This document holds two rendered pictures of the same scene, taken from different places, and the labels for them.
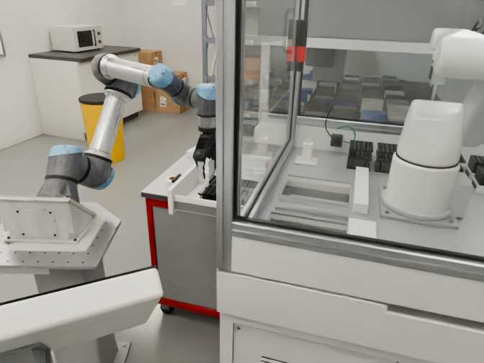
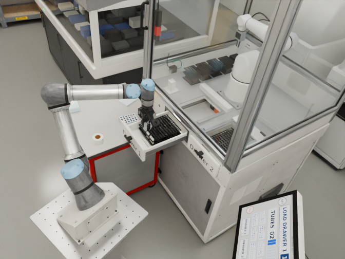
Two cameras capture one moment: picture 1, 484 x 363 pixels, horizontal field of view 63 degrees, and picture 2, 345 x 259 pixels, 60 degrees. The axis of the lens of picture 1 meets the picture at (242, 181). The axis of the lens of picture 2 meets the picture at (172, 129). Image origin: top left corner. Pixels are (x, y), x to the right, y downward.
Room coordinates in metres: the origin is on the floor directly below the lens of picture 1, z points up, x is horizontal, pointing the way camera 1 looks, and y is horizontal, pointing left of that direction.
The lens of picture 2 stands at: (0.48, 1.14, 2.26)
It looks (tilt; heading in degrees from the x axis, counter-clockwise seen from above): 44 degrees down; 306
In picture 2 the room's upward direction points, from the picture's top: 8 degrees clockwise
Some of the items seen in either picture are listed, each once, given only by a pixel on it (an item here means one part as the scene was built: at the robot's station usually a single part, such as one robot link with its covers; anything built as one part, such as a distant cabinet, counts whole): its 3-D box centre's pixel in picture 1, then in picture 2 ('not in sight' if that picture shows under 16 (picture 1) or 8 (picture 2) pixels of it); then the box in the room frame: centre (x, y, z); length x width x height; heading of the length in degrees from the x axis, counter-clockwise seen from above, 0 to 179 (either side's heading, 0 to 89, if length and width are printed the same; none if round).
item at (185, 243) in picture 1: (222, 236); (111, 149); (1.82, 0.10, 0.38); 0.62 x 0.58 x 0.76; 164
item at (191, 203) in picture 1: (235, 196); (160, 130); (1.38, 0.03, 0.86); 0.40 x 0.26 x 0.06; 74
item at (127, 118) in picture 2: not in sight; (128, 120); (1.66, 0.05, 0.78); 0.12 x 0.08 x 0.04; 67
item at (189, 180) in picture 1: (185, 186); (132, 140); (1.44, 0.23, 0.87); 0.29 x 0.02 x 0.11; 164
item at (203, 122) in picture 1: (207, 121); (147, 100); (1.41, 0.14, 1.16); 0.08 x 0.08 x 0.05
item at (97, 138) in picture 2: (173, 181); (97, 139); (1.67, 0.32, 0.78); 0.07 x 0.07 x 0.04
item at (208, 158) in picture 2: not in sight; (203, 155); (1.05, 0.01, 0.87); 0.29 x 0.02 x 0.11; 164
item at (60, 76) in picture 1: (92, 78); not in sight; (5.00, 1.91, 0.61); 1.15 x 0.72 x 1.22; 161
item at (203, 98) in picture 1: (206, 99); (147, 89); (1.42, 0.14, 1.24); 0.09 x 0.08 x 0.11; 54
